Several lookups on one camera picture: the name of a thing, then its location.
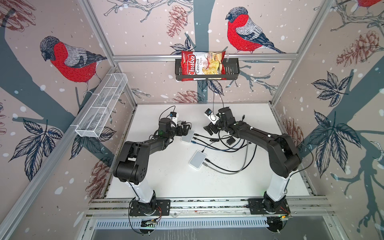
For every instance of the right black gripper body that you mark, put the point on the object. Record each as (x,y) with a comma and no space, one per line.
(218,126)

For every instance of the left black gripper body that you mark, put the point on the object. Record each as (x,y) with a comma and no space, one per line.
(176,131)

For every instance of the white network switch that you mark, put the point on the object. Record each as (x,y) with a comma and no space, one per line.
(197,160)
(188,137)

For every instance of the black power adapter with cord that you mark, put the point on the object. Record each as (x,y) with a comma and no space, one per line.
(184,123)

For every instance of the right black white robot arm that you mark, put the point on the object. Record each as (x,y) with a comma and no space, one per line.
(283,154)

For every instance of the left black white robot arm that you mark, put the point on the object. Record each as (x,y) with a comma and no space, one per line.
(133,160)

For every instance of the red cassava chips bag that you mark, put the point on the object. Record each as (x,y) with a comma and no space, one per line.
(202,63)

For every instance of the black wall basket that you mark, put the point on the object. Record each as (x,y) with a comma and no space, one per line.
(230,66)

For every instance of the white wire mesh shelf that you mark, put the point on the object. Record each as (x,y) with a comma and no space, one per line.
(100,110)

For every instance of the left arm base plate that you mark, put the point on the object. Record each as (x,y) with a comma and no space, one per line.
(157,208)

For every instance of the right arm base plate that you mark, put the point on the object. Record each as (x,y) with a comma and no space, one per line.
(259,206)

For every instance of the aluminium mounting rail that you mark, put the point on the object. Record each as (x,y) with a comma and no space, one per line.
(301,206)

